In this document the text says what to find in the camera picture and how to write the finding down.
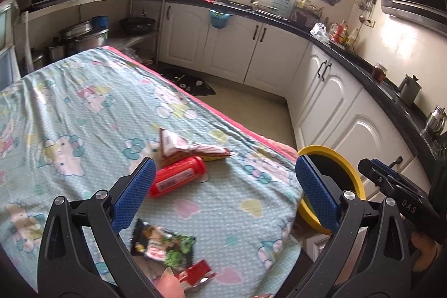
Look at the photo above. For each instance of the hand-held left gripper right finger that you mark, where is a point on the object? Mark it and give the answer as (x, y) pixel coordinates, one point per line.
(314, 189)

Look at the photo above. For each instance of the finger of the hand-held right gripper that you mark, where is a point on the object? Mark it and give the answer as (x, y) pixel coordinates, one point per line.
(379, 168)

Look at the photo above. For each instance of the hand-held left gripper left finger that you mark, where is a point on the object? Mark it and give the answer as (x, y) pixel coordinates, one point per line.
(134, 193)

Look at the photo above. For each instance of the red plastic bottle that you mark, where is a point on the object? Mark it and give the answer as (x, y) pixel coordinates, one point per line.
(174, 177)

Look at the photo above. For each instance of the yellow bin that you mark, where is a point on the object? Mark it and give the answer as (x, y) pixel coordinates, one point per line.
(335, 152)

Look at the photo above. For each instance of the green black snack packet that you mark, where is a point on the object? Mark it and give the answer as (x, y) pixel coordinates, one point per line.
(164, 244)

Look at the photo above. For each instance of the red white snack packet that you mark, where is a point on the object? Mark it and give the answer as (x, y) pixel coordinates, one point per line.
(174, 144)

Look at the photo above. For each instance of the red shiny wrapper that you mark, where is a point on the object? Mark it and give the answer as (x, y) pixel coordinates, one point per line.
(195, 271)

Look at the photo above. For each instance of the person's right hand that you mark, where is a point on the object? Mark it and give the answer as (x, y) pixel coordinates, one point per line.
(424, 249)

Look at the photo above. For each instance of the person's left hand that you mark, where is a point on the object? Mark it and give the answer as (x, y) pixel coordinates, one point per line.
(169, 285)

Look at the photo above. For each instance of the steel kettle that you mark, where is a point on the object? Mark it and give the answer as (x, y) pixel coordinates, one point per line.
(436, 120)

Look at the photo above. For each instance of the cartoon cat printed blanket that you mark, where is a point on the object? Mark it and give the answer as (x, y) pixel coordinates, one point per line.
(87, 130)

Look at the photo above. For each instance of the steel cup with lid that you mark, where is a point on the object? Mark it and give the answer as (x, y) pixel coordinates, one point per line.
(409, 90)

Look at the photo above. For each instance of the dark glass jar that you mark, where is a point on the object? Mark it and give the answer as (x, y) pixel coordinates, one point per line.
(379, 71)

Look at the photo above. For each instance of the black kitchen countertop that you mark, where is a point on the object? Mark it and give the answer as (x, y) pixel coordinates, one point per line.
(366, 60)

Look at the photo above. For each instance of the dark floor mat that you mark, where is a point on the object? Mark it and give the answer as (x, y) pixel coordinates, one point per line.
(188, 79)

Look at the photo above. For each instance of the white kitchen cabinets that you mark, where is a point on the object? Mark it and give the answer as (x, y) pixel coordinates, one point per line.
(272, 57)

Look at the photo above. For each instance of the red sauce bottles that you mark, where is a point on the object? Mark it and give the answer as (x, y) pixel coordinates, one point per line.
(339, 32)

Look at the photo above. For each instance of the clear plastic bag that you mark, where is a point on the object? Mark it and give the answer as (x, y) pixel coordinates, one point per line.
(319, 32)

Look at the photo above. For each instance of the large steel pot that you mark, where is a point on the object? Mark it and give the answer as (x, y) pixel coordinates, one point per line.
(83, 38)

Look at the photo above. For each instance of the black wok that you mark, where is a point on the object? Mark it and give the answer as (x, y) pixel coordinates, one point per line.
(138, 25)

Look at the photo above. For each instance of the blue desktop drawer organizer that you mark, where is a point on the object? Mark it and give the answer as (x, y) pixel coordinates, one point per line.
(283, 0)

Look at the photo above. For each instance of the plastic drawer cabinet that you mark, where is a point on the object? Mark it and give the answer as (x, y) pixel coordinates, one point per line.
(7, 46)

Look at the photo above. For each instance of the blue hanging bin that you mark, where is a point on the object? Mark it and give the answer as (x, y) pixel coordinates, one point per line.
(220, 18)

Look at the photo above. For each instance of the wall utensil rack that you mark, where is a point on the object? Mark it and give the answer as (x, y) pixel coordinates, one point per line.
(367, 3)

